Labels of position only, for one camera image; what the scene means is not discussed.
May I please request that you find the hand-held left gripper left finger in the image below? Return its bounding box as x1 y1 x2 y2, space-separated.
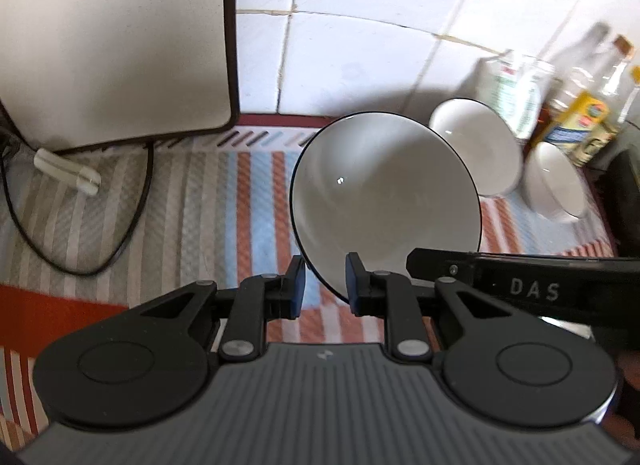
139 255 307 363

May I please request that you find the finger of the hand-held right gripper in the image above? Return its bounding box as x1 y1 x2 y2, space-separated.
406 246 476 291

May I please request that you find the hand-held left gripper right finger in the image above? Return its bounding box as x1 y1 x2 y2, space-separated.
346 252 506 361

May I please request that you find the white ribbed bowl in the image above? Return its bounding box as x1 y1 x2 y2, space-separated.
522 141 591 223
428 98 523 197
289 112 483 303

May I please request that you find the striped patterned tablecloth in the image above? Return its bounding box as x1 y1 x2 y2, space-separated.
0 115 621 446

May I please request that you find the yellow label cooking wine bottle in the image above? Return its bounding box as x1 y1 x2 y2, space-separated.
542 22 621 166

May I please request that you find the white plastic bag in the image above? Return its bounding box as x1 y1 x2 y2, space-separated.
477 50 556 141

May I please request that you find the clear vinegar bottle yellow cap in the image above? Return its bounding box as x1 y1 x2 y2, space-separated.
607 35 640 146

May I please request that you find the white power plug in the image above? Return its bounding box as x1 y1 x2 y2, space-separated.
34 148 102 196

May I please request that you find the white cutting board dark rim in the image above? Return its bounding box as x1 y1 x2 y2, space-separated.
0 0 239 153

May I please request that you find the black power cord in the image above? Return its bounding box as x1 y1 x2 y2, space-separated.
0 100 155 277

